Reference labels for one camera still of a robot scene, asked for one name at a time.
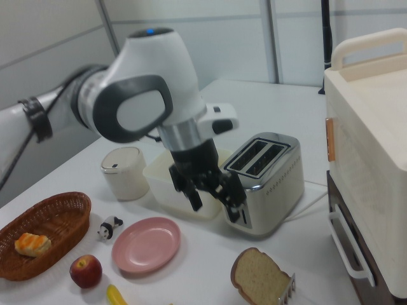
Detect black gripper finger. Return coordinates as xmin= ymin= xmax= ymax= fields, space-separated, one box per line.
xmin=183 ymin=177 xmax=204 ymax=213
xmin=217 ymin=173 xmax=248 ymax=224

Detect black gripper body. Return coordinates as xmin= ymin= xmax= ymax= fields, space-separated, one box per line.
xmin=168 ymin=139 xmax=223 ymax=192

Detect brown bread slice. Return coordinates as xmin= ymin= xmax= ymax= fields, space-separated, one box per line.
xmin=230 ymin=247 xmax=292 ymax=305

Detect cream and chrome toaster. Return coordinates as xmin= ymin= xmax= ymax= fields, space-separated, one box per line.
xmin=221 ymin=132 xmax=305 ymax=238

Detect white plastic bin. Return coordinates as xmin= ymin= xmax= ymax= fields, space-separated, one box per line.
xmin=142 ymin=148 xmax=233 ymax=220

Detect pink plate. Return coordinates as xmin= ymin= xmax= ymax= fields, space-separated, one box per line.
xmin=111 ymin=217 xmax=182 ymax=274

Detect small white lidded canister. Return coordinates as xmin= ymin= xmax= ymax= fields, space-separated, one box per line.
xmin=100 ymin=146 xmax=150 ymax=201

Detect panda figurine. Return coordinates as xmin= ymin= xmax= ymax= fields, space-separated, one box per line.
xmin=97 ymin=215 xmax=124 ymax=243

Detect metal toast rack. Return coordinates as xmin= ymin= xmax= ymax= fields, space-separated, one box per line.
xmin=278 ymin=272 xmax=297 ymax=305

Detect orange oven tab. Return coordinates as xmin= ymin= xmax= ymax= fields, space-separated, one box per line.
xmin=325 ymin=117 xmax=336 ymax=162

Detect yellow banana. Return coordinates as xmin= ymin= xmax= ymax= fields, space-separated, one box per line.
xmin=106 ymin=284 xmax=128 ymax=305

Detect red apple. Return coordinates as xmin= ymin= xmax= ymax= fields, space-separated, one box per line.
xmin=69 ymin=254 xmax=103 ymax=289

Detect brown wicker basket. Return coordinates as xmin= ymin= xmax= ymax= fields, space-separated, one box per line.
xmin=0 ymin=191 xmax=92 ymax=282

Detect cream toy oven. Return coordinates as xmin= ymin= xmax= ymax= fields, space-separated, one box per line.
xmin=324 ymin=27 xmax=407 ymax=299

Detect dark brown cabinet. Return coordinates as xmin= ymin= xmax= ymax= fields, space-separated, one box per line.
xmin=326 ymin=170 xmax=398 ymax=305

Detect orange glazed pastry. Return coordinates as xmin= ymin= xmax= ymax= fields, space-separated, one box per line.
xmin=14 ymin=233 xmax=52 ymax=257

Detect black pole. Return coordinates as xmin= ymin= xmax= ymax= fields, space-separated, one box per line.
xmin=319 ymin=0 xmax=333 ymax=95

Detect white toaster cable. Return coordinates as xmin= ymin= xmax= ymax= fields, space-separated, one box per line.
xmin=279 ymin=180 xmax=329 ymax=222

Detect white cabinet bar handle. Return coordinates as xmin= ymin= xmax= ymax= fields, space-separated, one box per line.
xmin=327 ymin=203 xmax=376 ymax=287

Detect black arm strap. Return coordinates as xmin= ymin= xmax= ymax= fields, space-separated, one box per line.
xmin=18 ymin=97 xmax=53 ymax=143

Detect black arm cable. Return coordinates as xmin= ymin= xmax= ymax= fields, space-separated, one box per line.
xmin=0 ymin=74 xmax=83 ymax=190

